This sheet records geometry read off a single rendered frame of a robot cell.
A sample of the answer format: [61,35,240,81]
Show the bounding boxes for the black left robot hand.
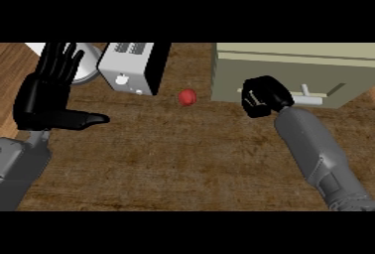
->
[12,43,111,132]

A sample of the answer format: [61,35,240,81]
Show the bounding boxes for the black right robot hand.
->
[241,74,296,119]

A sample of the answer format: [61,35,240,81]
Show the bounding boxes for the olive green drawer cabinet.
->
[210,43,375,110]

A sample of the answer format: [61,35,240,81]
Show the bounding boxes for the white round plate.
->
[68,43,104,86]

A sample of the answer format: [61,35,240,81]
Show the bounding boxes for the white toaster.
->
[96,43,173,97]

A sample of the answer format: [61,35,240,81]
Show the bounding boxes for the white drawer handle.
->
[237,83,325,106]

